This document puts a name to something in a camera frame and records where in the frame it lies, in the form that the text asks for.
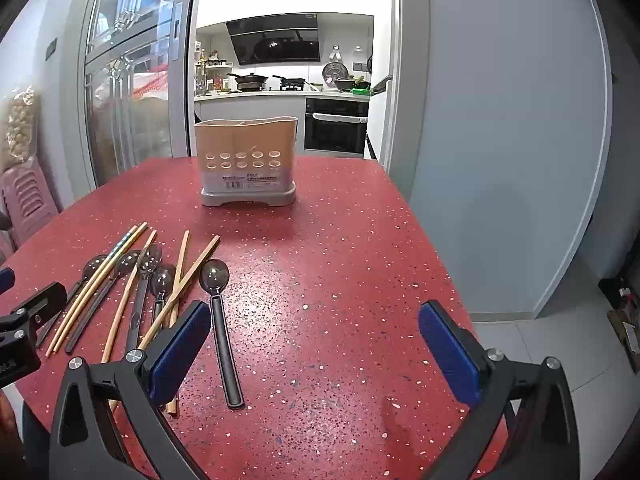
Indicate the black built-in oven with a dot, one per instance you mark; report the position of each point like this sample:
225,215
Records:
335,125

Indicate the cardboard box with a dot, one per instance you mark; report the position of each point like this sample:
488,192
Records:
625,325

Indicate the black wok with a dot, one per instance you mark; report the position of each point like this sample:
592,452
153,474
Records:
248,81

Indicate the black frying pan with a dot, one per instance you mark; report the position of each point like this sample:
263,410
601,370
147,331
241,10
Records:
292,81

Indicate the blue patterned wooden chopstick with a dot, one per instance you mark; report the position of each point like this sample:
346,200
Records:
95,285

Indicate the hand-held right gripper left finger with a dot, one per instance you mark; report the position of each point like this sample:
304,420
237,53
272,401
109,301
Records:
180,350

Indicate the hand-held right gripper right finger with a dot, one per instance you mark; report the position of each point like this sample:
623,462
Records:
447,355

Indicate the black wall switch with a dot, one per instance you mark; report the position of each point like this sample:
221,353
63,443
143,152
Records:
51,48

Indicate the pink plastic stool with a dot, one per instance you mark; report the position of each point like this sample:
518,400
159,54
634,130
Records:
27,200

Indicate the glass door cabinet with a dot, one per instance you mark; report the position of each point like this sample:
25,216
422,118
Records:
135,85

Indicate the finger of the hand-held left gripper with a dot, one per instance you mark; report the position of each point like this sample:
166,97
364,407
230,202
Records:
5,279
45,302

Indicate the dark cooking pot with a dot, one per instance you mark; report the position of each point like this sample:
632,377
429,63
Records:
350,83

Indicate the beige plastic utensil holder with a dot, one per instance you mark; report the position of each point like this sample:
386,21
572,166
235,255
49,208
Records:
247,165

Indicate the round pot lid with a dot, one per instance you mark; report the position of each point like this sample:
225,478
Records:
332,72

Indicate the green cutting board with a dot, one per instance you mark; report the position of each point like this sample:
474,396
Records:
362,92

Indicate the clear bag of nuts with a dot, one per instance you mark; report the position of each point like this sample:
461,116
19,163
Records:
21,125

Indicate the black range hood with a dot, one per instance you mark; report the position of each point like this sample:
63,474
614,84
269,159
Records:
275,40

